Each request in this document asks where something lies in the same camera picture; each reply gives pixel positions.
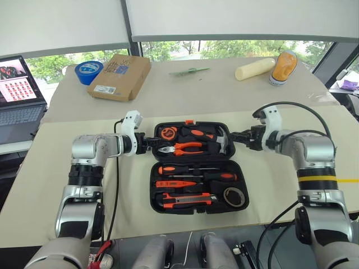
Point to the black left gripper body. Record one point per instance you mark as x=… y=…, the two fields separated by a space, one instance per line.
x=141 y=144

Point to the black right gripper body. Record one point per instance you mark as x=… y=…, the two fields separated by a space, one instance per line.
x=256 y=138

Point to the orange voltage tester pen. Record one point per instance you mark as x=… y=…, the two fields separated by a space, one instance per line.
x=174 y=183

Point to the black electrical tape roll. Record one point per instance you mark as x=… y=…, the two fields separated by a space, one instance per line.
x=227 y=197

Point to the orange black utility knife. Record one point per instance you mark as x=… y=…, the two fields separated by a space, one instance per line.
x=188 y=199

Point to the black plastic tool case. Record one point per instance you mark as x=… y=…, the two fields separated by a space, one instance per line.
x=196 y=211

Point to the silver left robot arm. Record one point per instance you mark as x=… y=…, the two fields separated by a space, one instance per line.
x=89 y=145

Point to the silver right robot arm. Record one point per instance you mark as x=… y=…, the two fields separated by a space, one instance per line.
x=317 y=148

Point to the orange black tape measure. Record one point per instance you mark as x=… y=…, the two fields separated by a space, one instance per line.
x=169 y=132

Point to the stubby orange black screwdriver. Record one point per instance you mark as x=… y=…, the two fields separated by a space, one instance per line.
x=197 y=133

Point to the cream foam cylinder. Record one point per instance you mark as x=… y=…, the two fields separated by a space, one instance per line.
x=253 y=70

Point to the flat brown cardboard box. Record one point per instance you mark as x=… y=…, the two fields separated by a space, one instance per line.
x=120 y=77

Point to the green plastic stick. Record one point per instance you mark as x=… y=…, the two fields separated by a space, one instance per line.
x=189 y=71

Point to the blue tape roll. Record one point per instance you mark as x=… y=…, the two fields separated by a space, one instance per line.
x=87 y=70

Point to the black office chair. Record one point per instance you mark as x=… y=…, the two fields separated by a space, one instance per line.
x=354 y=105

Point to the grey rounded housing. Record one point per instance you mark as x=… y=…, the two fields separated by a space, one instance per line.
x=217 y=252
x=151 y=255

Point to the purple cloth item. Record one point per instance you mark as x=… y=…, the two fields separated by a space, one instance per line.
x=350 y=84

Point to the white roller blind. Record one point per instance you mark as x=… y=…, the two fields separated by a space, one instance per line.
x=238 y=18
x=56 y=25

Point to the open grey laptop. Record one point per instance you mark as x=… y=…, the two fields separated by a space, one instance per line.
x=19 y=115

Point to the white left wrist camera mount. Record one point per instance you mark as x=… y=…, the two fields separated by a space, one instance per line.
x=129 y=126

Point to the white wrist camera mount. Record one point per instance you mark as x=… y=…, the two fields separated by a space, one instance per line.
x=129 y=126
x=273 y=120

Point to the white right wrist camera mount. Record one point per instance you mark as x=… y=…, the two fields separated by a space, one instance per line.
x=273 y=120

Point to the dark window post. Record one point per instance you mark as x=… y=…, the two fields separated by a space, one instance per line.
x=136 y=50

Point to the dark slanted window frame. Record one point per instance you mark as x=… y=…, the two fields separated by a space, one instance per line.
x=331 y=64

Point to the black bracket with white plug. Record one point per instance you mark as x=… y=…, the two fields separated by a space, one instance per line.
x=248 y=253

